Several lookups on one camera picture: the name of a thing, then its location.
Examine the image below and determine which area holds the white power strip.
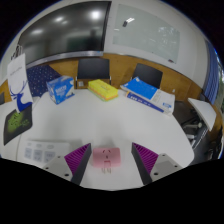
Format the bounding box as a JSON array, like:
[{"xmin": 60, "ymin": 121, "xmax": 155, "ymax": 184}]
[{"xmin": 23, "ymin": 139, "xmax": 73, "ymax": 164}]

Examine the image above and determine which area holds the black mouse pad green print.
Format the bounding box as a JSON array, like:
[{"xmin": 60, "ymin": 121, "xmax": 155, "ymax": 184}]
[{"xmin": 3, "ymin": 104, "xmax": 34, "ymax": 147}]

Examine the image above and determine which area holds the yellow flat box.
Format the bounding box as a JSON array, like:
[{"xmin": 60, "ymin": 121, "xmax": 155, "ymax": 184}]
[{"xmin": 87, "ymin": 78, "xmax": 119, "ymax": 102}]

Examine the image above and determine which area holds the blue and white tissue box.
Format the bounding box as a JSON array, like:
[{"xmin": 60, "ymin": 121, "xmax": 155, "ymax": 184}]
[{"xmin": 46, "ymin": 75, "xmax": 76, "ymax": 105}]

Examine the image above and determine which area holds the blue dotted chair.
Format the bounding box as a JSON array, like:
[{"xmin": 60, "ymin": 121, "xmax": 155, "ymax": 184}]
[{"xmin": 25, "ymin": 64, "xmax": 63, "ymax": 98}]

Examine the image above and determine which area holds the pink charger block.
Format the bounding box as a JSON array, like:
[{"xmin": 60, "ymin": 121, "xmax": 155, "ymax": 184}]
[{"xmin": 92, "ymin": 147, "xmax": 122, "ymax": 175}]

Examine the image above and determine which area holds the white side table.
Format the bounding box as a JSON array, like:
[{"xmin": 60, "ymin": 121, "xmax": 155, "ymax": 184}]
[{"xmin": 187, "ymin": 97, "xmax": 218, "ymax": 133}]

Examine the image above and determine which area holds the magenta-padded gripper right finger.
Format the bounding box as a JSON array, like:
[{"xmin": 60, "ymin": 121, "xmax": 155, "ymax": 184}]
[{"xmin": 130, "ymin": 142, "xmax": 185, "ymax": 186}]

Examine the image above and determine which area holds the blue flat packet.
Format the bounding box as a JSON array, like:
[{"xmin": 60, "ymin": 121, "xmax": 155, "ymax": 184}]
[{"xmin": 119, "ymin": 76, "xmax": 160, "ymax": 101}]

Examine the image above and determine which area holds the blue window blind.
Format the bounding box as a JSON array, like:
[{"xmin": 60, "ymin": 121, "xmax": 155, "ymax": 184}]
[{"xmin": 203, "ymin": 39, "xmax": 223, "ymax": 106}]

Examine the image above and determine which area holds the large dark wall screen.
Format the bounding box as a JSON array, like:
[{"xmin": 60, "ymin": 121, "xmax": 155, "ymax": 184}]
[{"xmin": 16, "ymin": 0, "xmax": 113, "ymax": 66}]

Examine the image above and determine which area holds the large glass whiteboard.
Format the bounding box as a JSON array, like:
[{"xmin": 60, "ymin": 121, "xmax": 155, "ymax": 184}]
[{"xmin": 112, "ymin": 3, "xmax": 182, "ymax": 64}]

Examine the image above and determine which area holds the white paper bag blue deer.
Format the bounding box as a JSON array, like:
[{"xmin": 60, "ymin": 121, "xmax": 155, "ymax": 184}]
[{"xmin": 6, "ymin": 44, "xmax": 34, "ymax": 113}]

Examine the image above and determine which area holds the black chair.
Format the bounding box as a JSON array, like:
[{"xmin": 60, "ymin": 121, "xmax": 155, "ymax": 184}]
[
  {"xmin": 75, "ymin": 57, "xmax": 112, "ymax": 89},
  {"xmin": 132, "ymin": 62, "xmax": 164, "ymax": 89}
]

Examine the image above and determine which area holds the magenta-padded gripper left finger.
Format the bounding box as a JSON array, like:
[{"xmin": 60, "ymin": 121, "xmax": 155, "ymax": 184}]
[{"xmin": 41, "ymin": 143, "xmax": 92, "ymax": 186}]

